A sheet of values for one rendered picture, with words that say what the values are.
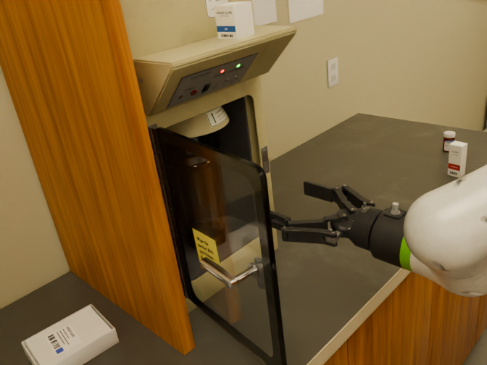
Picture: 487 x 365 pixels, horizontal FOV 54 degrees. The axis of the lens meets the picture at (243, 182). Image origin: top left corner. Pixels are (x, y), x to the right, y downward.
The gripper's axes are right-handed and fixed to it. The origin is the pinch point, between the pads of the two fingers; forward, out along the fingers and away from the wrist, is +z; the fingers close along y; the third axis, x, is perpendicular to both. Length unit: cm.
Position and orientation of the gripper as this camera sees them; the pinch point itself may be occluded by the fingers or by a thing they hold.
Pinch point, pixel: (288, 201)
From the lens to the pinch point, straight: 94.8
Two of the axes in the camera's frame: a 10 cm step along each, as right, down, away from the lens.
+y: -6.9, 3.9, -6.1
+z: -7.2, -2.2, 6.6
